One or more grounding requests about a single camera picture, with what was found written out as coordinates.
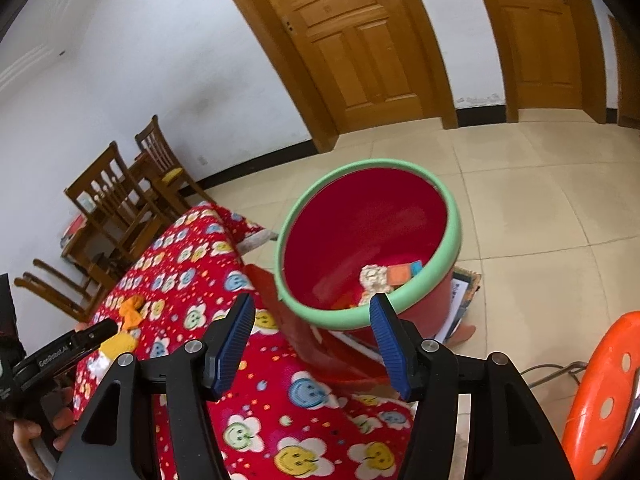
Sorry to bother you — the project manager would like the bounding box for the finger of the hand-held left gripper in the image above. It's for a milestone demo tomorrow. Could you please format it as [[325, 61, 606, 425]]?
[[12, 320, 118, 386]]

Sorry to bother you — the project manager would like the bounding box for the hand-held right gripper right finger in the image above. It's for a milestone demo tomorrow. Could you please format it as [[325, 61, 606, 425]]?
[[369, 292, 576, 480]]

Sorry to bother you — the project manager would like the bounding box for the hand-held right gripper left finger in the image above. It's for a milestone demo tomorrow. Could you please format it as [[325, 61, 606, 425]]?
[[52, 292, 257, 480]]

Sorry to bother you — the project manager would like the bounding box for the cream tissue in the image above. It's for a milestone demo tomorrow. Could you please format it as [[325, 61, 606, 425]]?
[[359, 264, 392, 295]]

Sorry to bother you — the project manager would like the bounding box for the orange cardboard box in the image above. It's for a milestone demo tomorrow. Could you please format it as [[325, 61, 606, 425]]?
[[387, 262, 415, 288]]

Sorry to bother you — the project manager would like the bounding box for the red bin with green rim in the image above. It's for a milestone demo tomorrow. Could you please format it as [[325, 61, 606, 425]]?
[[274, 159, 462, 333]]

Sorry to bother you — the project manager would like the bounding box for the person's left hand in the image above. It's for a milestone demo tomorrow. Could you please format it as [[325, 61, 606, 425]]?
[[10, 407, 76, 480]]

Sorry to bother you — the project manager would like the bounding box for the wooden dining chair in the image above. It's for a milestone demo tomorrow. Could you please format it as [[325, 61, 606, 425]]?
[[134, 115, 216, 211], [64, 141, 171, 261], [14, 258, 111, 323]]

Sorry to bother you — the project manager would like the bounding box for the red smiley flower tablecloth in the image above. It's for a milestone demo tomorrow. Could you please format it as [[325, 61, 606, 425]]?
[[72, 200, 416, 480]]

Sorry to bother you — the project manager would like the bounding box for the wooden dining table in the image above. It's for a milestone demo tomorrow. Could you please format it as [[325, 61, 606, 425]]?
[[60, 210, 126, 281]]

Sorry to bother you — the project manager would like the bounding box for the orange plastic stool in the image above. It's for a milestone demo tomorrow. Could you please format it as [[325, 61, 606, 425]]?
[[560, 311, 640, 480]]

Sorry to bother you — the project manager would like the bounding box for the wooden door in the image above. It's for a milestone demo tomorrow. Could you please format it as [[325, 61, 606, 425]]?
[[207, 0, 458, 153], [467, 0, 608, 126]]

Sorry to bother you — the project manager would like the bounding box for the grey cable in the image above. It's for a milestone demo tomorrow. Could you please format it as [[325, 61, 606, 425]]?
[[520, 360, 588, 389]]

